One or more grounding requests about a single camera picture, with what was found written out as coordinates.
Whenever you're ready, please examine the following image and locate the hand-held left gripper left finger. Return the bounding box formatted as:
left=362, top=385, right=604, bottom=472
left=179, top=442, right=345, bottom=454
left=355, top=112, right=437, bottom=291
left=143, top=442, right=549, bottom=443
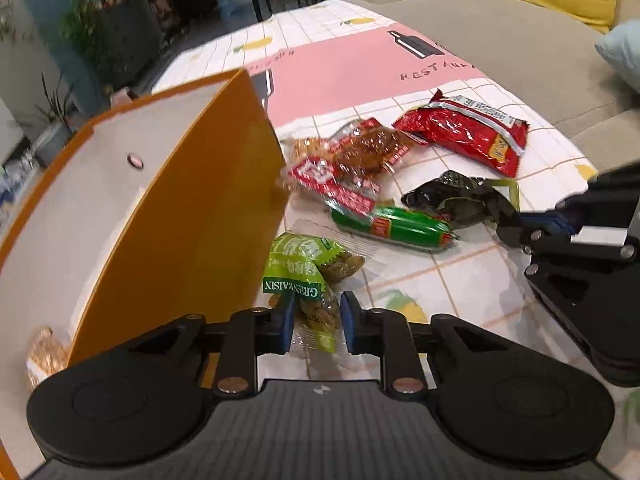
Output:
left=127, top=290, right=296, bottom=398

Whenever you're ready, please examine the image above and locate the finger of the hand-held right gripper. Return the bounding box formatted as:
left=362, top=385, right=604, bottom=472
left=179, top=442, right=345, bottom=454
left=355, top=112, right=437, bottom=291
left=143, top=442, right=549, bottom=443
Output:
left=496, top=220, right=640, bottom=263
left=520, top=165, right=640, bottom=235

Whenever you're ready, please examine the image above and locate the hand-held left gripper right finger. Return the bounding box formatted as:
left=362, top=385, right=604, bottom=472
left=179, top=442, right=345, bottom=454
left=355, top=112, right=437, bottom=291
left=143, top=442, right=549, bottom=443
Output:
left=340, top=291, right=506, bottom=401

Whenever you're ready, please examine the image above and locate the green raisin packet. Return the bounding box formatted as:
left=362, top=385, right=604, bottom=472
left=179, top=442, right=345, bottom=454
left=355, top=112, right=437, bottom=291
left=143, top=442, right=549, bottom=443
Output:
left=262, top=219, right=382, bottom=358

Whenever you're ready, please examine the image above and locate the green sausage stick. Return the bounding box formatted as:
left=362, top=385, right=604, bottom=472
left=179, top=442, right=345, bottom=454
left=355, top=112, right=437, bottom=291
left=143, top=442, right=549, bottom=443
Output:
left=331, top=205, right=458, bottom=251

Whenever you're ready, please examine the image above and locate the dark seaweed packet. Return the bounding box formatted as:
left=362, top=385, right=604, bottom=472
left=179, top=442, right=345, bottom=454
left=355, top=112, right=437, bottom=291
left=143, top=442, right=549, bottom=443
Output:
left=401, top=170, right=521, bottom=231

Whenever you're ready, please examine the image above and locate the orange cardboard box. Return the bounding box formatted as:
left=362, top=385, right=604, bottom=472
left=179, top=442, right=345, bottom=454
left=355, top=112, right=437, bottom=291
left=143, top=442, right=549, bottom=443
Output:
left=0, top=69, right=290, bottom=480

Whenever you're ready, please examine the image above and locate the red spicy snack packet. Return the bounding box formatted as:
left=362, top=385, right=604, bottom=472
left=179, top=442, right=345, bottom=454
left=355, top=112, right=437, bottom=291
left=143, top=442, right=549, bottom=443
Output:
left=392, top=89, right=530, bottom=178

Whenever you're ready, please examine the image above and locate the clear tan snack packet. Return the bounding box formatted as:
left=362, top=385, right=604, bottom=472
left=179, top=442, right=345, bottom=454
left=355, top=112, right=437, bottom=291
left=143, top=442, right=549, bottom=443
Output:
left=282, top=136, right=341, bottom=171

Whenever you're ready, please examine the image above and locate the red label meat packet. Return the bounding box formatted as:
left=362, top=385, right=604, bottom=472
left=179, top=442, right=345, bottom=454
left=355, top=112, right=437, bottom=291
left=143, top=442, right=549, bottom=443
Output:
left=282, top=117, right=418, bottom=217

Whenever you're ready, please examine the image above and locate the clear cracker packet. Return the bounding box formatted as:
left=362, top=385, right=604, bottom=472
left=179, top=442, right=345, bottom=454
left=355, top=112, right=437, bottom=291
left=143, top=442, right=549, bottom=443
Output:
left=24, top=325, right=72, bottom=395

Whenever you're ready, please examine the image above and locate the light blue cushion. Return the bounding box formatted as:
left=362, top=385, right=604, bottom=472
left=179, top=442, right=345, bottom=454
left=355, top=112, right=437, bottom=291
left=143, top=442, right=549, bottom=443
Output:
left=595, top=25, right=640, bottom=96

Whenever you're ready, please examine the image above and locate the beige sofa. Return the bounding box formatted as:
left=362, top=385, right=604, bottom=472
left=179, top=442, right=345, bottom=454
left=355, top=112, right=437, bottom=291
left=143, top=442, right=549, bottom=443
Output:
left=340, top=0, right=640, bottom=196

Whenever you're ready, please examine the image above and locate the pink white printed tablecloth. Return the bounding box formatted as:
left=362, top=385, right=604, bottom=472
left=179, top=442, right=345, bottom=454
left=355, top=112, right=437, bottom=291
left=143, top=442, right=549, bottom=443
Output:
left=150, top=0, right=601, bottom=381

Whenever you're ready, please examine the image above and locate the grey plant bin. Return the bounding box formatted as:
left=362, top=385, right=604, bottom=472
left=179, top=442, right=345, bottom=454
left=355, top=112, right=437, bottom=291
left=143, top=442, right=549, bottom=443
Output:
left=35, top=120, right=76, bottom=166

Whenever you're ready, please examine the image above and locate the long leaf plant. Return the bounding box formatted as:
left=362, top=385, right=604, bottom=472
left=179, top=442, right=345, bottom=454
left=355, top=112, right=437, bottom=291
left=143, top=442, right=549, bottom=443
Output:
left=35, top=72, right=76, bottom=126

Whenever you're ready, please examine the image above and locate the dark grey dresser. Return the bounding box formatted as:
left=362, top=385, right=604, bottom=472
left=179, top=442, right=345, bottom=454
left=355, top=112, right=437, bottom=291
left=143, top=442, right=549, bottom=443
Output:
left=95, top=0, right=166, bottom=91

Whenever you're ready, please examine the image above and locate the trailing green plant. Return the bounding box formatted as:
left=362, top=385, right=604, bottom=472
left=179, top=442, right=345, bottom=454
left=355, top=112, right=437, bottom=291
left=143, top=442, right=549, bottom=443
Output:
left=60, top=0, right=131, bottom=76

